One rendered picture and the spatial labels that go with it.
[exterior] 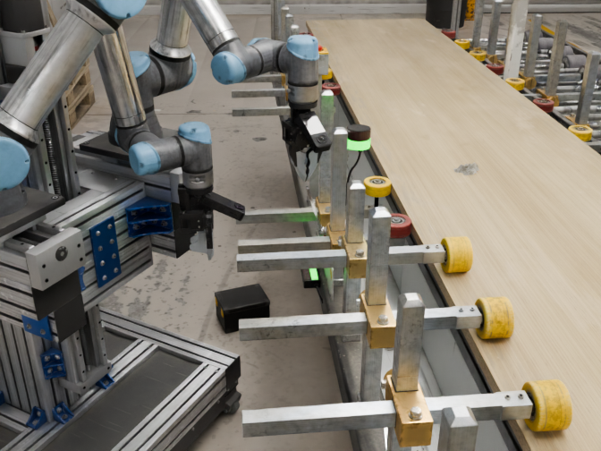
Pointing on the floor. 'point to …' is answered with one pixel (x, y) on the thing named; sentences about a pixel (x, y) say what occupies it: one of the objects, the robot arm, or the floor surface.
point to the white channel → (515, 38)
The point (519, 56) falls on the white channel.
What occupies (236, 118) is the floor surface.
